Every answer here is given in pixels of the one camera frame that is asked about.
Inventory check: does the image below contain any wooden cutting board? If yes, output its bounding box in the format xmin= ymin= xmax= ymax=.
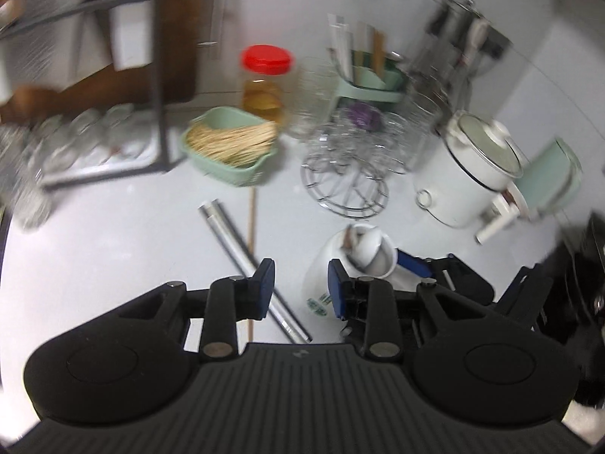
xmin=0 ymin=0 xmax=202 ymax=126

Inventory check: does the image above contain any wooden chopstick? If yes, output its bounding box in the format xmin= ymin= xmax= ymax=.
xmin=247 ymin=187 xmax=257 ymax=341

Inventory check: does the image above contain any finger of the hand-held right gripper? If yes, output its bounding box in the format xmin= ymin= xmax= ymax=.
xmin=396 ymin=247 xmax=495 ymax=301

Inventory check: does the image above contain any textured glass pitcher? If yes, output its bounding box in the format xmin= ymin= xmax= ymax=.
xmin=288 ymin=57 xmax=346 ymax=140

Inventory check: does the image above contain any mint green appliance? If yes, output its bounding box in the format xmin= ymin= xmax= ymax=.
xmin=515 ymin=136 xmax=583 ymax=221

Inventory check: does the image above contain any red-lidded plastic jar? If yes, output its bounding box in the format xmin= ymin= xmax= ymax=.
xmin=240 ymin=45 xmax=295 ymax=128

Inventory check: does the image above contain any upturned drinking glass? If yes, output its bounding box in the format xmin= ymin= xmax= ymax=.
xmin=35 ymin=116 xmax=76 ymax=171
xmin=71 ymin=109 xmax=112 ymax=164
xmin=104 ymin=103 xmax=143 ymax=157

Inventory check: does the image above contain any wire glass rack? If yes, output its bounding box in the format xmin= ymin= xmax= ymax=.
xmin=300 ymin=118 xmax=412 ymax=218

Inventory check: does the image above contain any row of hanging metal utensils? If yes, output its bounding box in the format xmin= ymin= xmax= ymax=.
xmin=411 ymin=0 xmax=516 ymax=86

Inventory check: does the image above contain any bunch of assorted chopsticks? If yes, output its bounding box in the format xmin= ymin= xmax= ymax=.
xmin=326 ymin=12 xmax=388 ymax=81

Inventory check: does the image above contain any mint green basket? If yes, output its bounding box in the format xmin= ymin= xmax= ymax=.
xmin=180 ymin=106 xmax=279 ymax=189

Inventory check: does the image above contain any white electric cooker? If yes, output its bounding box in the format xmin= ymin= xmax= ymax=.
xmin=413 ymin=110 xmax=530 ymax=246

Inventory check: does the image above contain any purple-lidded glass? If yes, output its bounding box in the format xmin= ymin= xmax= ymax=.
xmin=347 ymin=101 xmax=381 ymax=131

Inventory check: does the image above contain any tall textured glass mug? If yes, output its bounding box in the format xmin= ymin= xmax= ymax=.
xmin=0 ymin=130 xmax=53 ymax=230

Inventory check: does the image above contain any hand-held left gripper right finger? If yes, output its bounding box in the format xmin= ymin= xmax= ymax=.
xmin=327 ymin=258 xmax=495 ymax=360

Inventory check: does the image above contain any white cutting board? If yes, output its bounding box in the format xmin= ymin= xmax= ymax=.
xmin=111 ymin=0 xmax=157 ymax=72

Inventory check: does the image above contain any light grey chopstick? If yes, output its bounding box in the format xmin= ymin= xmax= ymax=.
xmin=197 ymin=203 xmax=303 ymax=344
xmin=210 ymin=200 xmax=313 ymax=341

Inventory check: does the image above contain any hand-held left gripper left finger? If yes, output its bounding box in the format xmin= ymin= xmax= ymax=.
xmin=118 ymin=258 xmax=277 ymax=360

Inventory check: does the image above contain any black metal rack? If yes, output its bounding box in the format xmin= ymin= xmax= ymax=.
xmin=0 ymin=0 xmax=232 ymax=190

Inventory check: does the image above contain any white drip tray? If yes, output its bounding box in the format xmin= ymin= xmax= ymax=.
xmin=40 ymin=123 xmax=159 ymax=185

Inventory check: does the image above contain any white black-rimmed ceramic spoon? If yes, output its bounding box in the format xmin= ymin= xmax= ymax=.
xmin=352 ymin=227 xmax=381 ymax=268

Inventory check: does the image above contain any white ceramic jar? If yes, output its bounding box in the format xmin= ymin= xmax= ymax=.
xmin=302 ymin=224 xmax=398 ymax=336

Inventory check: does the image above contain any metal cabinet handle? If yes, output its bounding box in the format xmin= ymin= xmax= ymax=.
xmin=199 ymin=0 xmax=228 ymax=48

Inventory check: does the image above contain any green utensil holder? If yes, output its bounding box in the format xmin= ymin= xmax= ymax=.
xmin=331 ymin=57 xmax=407 ymax=105

